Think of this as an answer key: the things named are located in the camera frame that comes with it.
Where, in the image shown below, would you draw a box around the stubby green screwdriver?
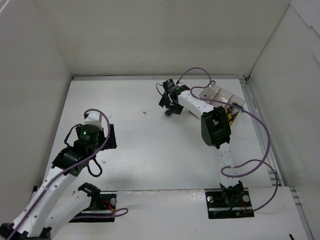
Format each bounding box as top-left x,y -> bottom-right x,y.
164,109 -> 173,117

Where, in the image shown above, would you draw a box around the large silver ratchet wrench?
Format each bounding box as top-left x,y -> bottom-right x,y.
203,80 -> 216,98

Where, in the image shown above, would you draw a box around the yellow pliers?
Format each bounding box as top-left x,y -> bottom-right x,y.
225,107 -> 237,126

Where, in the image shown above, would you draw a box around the green handled cutters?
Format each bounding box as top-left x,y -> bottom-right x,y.
231,102 -> 244,111

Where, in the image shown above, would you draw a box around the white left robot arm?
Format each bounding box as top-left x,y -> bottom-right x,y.
0,108 -> 117,240

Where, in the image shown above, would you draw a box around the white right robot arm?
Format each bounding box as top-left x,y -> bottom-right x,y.
159,79 -> 244,206

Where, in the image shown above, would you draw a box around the clear bin left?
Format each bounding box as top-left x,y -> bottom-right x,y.
188,81 -> 221,119

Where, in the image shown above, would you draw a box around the clear bin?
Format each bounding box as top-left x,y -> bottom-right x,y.
210,88 -> 233,108
224,95 -> 246,126
188,81 -> 221,119

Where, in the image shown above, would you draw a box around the clear bin middle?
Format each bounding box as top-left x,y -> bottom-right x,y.
210,88 -> 233,108

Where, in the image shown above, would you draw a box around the clear bin right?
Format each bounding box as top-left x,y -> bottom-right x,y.
224,95 -> 246,126

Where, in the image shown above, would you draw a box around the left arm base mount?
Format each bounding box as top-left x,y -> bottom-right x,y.
69,191 -> 117,223

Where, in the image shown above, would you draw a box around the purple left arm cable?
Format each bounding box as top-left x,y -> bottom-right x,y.
4,107 -> 130,240

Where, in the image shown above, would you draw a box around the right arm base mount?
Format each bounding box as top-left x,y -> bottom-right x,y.
205,188 -> 255,220

